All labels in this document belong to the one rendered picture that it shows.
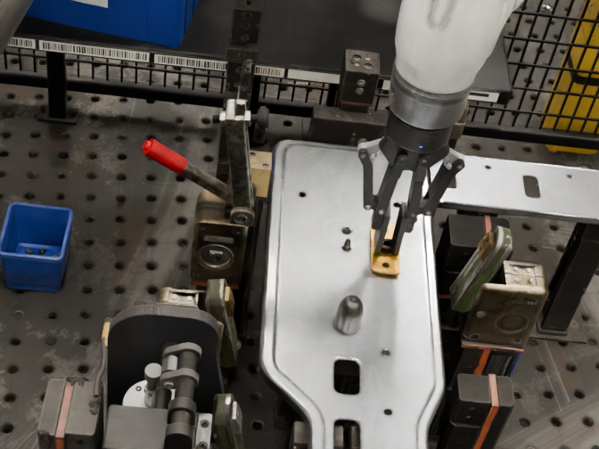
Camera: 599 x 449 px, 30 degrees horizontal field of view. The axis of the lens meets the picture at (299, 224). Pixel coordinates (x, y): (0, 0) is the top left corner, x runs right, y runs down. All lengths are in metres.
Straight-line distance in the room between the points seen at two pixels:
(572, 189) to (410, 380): 0.44
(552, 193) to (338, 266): 0.35
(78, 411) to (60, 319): 0.56
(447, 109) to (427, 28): 0.11
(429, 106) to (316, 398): 0.36
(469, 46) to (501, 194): 0.45
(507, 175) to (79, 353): 0.68
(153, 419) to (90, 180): 0.90
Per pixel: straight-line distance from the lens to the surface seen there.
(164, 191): 1.91
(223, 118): 1.30
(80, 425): 1.17
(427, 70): 1.20
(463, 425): 1.39
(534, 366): 1.79
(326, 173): 1.55
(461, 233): 1.54
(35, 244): 1.82
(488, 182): 1.60
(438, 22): 1.16
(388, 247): 1.45
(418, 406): 1.32
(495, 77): 1.73
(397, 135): 1.28
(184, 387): 1.07
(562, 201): 1.61
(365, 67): 1.61
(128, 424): 1.08
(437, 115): 1.24
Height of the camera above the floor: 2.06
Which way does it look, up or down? 46 degrees down
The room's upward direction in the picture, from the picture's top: 11 degrees clockwise
